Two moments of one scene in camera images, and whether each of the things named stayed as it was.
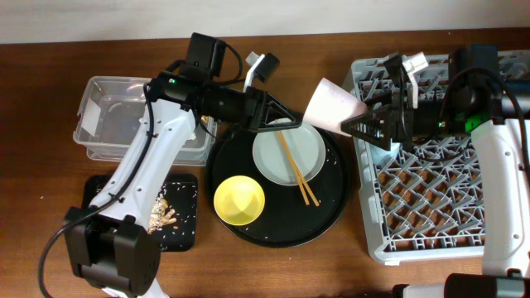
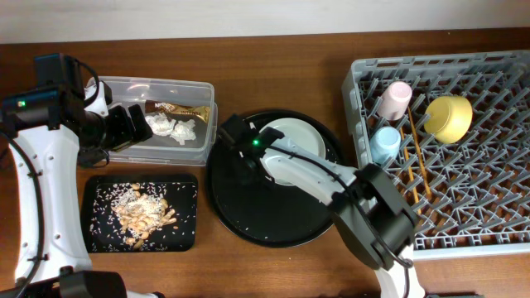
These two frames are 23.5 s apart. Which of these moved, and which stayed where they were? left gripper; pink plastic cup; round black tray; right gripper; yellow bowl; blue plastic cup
Moved: right gripper; left gripper; yellow bowl; pink plastic cup
Stayed: round black tray; blue plastic cup
